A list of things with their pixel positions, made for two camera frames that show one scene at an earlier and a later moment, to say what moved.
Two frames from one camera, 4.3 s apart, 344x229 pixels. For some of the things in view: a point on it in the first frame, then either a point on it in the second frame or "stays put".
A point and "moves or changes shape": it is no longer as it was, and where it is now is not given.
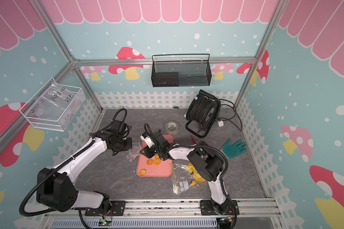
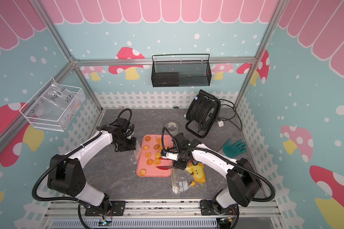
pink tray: [164, 169] stays put
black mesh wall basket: [181, 70] stays put
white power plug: [220, 123] stays put
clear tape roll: [171, 128] stays put
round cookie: [143, 171] stays put
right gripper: [146, 150] → [178, 165]
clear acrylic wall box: [53, 107] stays put
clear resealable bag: [134, 151] moves or changes shape
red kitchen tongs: [194, 140] moves or changes shape
